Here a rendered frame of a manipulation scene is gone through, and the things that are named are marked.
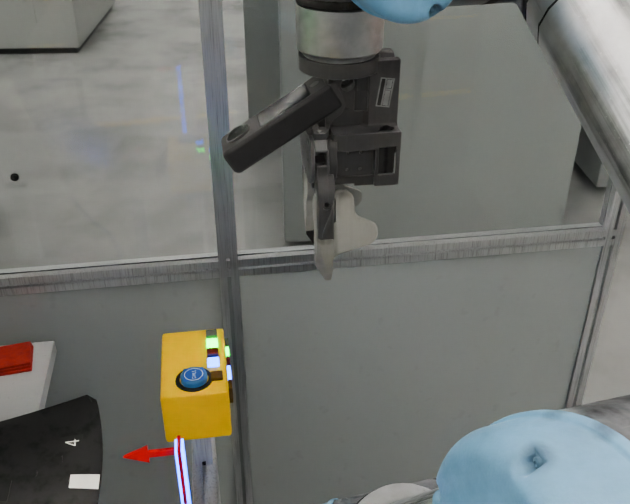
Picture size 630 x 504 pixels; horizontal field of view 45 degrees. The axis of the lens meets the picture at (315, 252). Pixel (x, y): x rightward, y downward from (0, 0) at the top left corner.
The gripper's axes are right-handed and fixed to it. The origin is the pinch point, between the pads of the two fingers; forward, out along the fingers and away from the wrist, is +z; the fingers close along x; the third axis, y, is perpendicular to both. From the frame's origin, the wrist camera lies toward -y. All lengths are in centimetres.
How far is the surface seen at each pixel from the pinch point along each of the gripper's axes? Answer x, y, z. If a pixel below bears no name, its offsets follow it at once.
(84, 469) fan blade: 0.0, -26.4, 26.3
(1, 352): 62, -53, 55
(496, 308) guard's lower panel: 70, 53, 62
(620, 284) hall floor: 187, 164, 143
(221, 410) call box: 21.5, -10.7, 39.4
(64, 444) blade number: 3.1, -28.8, 25.2
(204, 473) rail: 27, -14, 58
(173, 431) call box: 21, -18, 43
